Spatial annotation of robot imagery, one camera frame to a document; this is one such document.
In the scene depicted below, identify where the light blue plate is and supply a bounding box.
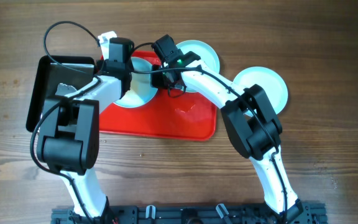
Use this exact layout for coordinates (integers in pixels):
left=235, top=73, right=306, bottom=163
left=175, top=39, right=221, bottom=93
left=234, top=67, right=288, bottom=114
left=114, top=57, right=158, bottom=108

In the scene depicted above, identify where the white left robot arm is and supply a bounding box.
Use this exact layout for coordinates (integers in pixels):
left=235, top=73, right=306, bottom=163
left=30, top=31, right=134, bottom=223

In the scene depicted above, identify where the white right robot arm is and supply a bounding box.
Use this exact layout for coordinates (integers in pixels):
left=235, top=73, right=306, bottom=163
left=152, top=35, right=303, bottom=223

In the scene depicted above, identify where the red plastic tray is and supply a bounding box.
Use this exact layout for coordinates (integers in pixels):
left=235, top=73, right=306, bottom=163
left=98, top=50, right=218, bottom=142

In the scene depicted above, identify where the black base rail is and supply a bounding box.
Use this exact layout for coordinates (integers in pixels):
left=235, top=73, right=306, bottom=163
left=50, top=202, right=328, bottom=224

